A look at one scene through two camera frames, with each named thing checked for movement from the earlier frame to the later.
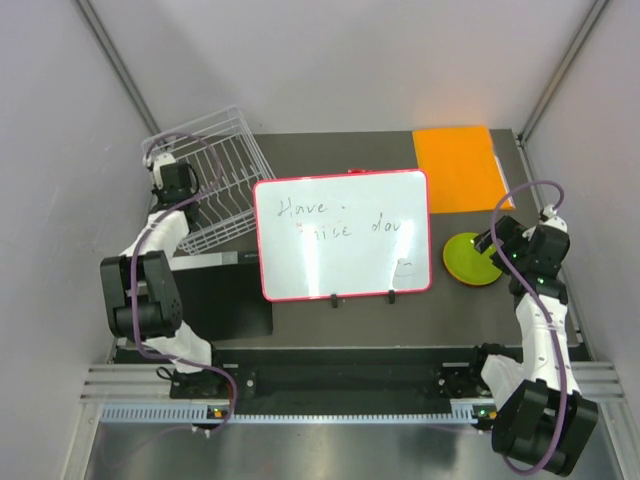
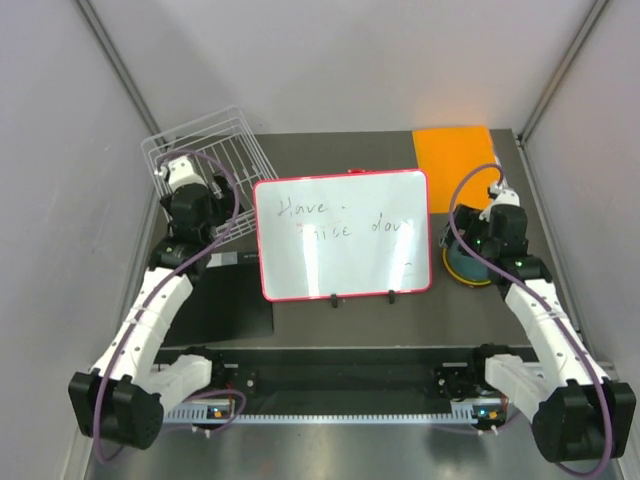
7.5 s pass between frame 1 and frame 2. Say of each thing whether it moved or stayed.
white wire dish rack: stayed
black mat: stayed
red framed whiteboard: stayed
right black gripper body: moved
